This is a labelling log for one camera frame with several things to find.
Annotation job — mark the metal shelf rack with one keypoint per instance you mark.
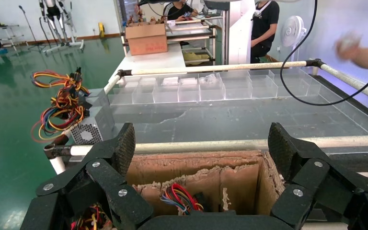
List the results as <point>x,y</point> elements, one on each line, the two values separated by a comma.
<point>200,33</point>

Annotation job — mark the brown cardboard carton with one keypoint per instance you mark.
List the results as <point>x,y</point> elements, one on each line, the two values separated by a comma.
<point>146,39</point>

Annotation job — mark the white machine column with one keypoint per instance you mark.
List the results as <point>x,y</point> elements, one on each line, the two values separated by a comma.
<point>239,31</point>

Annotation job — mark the seated person black shirt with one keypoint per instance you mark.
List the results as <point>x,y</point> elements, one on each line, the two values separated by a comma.
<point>179,11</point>

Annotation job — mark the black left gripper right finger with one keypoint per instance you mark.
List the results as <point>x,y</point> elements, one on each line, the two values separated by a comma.
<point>311,177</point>

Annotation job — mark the black tripod stand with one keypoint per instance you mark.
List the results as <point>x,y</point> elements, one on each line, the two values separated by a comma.
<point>31,31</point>

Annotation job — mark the white table leg pipe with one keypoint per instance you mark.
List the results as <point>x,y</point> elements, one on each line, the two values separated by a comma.
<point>58,165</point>

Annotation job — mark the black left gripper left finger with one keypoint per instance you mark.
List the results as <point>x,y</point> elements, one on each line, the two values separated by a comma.
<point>101,181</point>

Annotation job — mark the yellow object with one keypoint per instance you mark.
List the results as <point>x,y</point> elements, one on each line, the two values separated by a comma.
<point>196,58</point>

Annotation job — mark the brown cardboard divider box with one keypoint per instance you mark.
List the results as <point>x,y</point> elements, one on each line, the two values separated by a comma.
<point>203,162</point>

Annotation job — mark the clear plastic bag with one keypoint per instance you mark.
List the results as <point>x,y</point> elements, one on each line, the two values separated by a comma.
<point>210,78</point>

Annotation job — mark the standing person black shirt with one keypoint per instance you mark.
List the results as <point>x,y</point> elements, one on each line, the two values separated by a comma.
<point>265,25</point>

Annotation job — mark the white standing fan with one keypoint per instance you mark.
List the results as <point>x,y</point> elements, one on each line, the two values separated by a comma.
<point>292,31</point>

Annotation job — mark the small white block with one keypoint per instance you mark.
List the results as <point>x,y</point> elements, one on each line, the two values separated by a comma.
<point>170,81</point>
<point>188,81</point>

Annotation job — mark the clear acrylic divider tray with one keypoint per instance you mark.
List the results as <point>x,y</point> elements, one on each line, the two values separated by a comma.
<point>241,89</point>

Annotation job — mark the humanoid robot on stand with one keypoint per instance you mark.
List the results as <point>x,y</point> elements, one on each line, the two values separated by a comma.
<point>58,25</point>

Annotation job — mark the white work table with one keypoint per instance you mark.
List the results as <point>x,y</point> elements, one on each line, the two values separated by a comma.
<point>152,62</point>

